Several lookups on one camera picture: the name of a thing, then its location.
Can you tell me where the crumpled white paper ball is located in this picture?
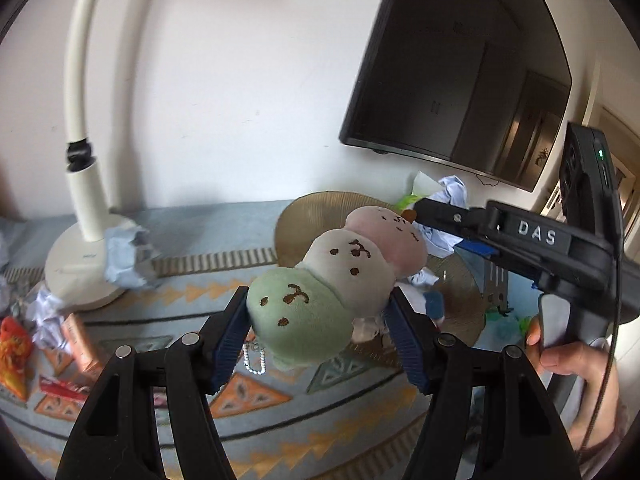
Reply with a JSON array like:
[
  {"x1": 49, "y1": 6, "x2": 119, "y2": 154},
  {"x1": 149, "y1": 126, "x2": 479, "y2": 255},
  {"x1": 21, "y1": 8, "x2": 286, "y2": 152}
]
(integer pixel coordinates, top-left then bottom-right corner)
[
  {"x1": 400, "y1": 266, "x2": 442, "y2": 292},
  {"x1": 417, "y1": 174, "x2": 471, "y2": 260}
]

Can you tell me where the small blue object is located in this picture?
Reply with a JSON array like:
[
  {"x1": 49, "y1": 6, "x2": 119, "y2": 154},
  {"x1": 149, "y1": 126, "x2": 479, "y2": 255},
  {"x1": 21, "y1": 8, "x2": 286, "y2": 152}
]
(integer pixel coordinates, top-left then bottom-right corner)
[{"x1": 422, "y1": 292, "x2": 447, "y2": 322}]

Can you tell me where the white desk lamp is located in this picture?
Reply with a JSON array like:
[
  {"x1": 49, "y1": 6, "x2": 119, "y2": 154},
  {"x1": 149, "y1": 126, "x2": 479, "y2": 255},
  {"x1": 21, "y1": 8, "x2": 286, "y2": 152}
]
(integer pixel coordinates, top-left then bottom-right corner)
[{"x1": 44, "y1": 0, "x2": 151, "y2": 311}]

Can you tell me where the crumpled pale blue paper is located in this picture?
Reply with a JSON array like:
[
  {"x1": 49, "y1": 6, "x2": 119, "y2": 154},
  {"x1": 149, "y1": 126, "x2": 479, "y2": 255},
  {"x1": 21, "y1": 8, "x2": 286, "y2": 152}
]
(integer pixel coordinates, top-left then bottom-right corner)
[{"x1": 104, "y1": 227, "x2": 162, "y2": 291}]

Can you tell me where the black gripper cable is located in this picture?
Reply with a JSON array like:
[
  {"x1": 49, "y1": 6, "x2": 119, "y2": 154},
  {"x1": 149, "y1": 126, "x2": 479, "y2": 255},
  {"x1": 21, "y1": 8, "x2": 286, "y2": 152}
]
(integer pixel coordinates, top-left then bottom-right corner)
[{"x1": 575, "y1": 240, "x2": 626, "y2": 461}]

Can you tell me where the black wall television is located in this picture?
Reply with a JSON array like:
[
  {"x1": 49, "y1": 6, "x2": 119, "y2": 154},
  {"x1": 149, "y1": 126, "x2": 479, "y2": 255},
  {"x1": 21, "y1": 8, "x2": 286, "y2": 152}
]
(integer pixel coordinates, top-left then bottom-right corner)
[{"x1": 339, "y1": 0, "x2": 573, "y2": 193}]

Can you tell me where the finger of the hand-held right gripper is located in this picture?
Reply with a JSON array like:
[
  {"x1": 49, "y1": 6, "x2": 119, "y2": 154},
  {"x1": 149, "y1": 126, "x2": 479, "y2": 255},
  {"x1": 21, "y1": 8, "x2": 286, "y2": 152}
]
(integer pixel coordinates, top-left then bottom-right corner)
[
  {"x1": 412, "y1": 197, "x2": 488, "y2": 241},
  {"x1": 455, "y1": 239, "x2": 544, "y2": 289}
]

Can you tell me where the pale green plastic wrapper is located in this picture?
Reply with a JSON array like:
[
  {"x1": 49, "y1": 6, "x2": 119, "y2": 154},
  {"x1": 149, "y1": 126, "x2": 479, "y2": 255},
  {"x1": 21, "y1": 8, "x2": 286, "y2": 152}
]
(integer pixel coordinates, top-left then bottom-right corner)
[{"x1": 394, "y1": 170, "x2": 442, "y2": 212}]

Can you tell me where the golden woven basket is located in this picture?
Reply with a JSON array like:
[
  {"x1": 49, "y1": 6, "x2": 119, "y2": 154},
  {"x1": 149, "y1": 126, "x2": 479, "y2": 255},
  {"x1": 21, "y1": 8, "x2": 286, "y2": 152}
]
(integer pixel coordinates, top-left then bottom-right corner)
[{"x1": 274, "y1": 190, "x2": 493, "y2": 361}]

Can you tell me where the grey striped object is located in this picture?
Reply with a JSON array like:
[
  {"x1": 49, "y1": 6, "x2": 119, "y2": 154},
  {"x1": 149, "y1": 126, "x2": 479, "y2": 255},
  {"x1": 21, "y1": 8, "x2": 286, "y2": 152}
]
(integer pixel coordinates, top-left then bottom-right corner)
[{"x1": 480, "y1": 260, "x2": 511, "y2": 309}]

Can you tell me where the orange snack bag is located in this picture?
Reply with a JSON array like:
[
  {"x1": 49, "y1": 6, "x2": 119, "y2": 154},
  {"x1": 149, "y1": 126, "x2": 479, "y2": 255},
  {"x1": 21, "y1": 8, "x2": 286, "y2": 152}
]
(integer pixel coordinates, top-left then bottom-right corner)
[{"x1": 0, "y1": 316, "x2": 35, "y2": 403}]

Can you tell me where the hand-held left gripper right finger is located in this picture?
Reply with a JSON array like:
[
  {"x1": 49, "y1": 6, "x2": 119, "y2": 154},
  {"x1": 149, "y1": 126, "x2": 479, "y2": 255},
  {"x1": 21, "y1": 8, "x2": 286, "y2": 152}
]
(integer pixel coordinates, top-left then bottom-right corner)
[{"x1": 382, "y1": 287, "x2": 583, "y2": 480}]

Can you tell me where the three-colour dango plush toy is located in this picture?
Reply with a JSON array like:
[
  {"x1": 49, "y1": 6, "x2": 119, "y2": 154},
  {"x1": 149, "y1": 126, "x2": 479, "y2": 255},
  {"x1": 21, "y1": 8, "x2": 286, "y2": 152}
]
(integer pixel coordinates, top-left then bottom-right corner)
[{"x1": 245, "y1": 205, "x2": 428, "y2": 376}]

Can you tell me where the pile of crumpled paper balls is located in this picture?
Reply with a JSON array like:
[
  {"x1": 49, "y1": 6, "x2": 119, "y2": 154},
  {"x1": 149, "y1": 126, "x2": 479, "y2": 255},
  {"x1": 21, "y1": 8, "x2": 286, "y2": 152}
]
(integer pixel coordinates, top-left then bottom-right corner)
[{"x1": 0, "y1": 217, "x2": 73, "y2": 356}]

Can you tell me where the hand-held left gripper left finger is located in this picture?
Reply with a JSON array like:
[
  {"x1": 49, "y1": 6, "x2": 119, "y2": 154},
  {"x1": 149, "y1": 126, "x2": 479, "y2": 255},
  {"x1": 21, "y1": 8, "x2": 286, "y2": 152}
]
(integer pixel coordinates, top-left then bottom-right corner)
[{"x1": 55, "y1": 285, "x2": 251, "y2": 480}]

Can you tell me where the person's right hand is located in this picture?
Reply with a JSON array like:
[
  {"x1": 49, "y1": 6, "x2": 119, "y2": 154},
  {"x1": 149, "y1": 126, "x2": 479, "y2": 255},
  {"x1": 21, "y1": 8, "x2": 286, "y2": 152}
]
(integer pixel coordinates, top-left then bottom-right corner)
[{"x1": 525, "y1": 314, "x2": 621, "y2": 402}]

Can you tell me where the person's right forearm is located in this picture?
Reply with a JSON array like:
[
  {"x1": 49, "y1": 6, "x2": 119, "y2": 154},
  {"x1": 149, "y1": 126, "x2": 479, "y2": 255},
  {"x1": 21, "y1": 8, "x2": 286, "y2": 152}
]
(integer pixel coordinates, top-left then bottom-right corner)
[{"x1": 565, "y1": 385, "x2": 631, "y2": 480}]

